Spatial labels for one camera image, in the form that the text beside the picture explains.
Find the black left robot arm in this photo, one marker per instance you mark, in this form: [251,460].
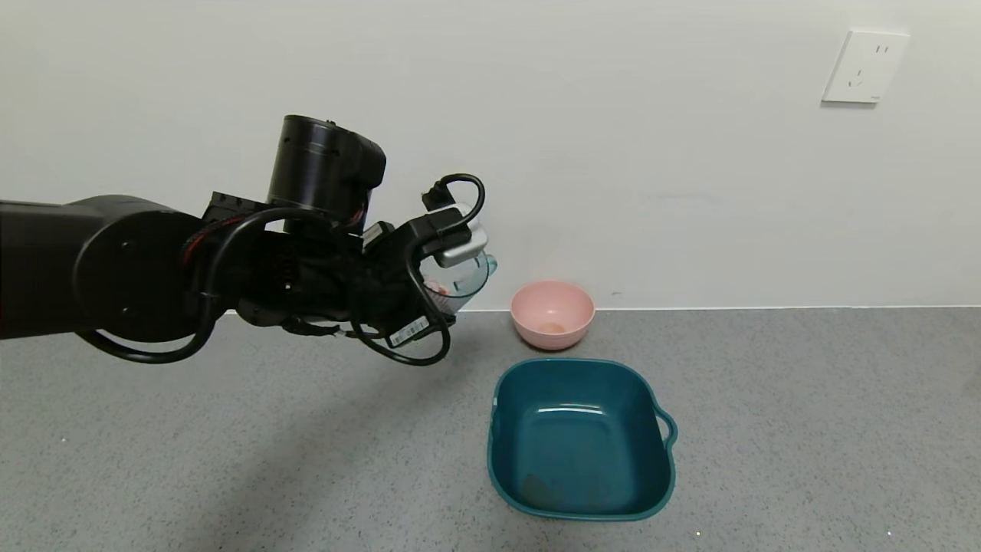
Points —
[115,268]

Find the white wall power socket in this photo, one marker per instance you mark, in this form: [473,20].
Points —
[864,67]

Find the red and white solid pieces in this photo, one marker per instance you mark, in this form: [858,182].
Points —
[435,288]

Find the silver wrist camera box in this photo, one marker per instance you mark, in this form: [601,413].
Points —
[460,244]

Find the clear ribbed plastic cup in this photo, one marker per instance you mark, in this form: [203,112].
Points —
[471,282]

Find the teal square plastic basin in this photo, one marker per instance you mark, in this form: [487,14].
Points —
[579,452]

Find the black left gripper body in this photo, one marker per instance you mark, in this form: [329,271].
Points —
[408,330]

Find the pink plastic bowl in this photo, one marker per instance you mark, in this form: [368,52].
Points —
[552,314]

